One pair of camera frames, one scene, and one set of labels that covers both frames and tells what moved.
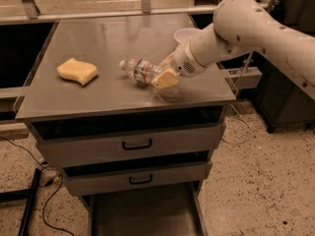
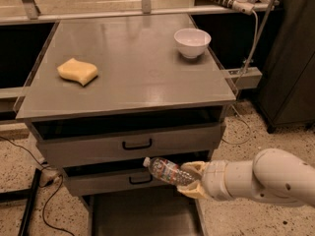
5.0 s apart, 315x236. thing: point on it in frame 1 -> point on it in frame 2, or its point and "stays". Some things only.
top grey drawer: x=186 y=134 stays
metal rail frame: x=32 y=16 stays
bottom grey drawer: x=162 y=211 stays
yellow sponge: x=79 y=71 stays
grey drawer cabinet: x=138 y=155 stays
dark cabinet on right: x=283 y=102 stays
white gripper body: x=181 y=62 -> x=215 y=178
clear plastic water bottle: x=141 y=71 -> x=169 y=171
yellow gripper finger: x=166 y=79 -> x=194 y=190
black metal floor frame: x=23 y=195 stays
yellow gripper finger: x=168 y=62 -> x=200 y=165
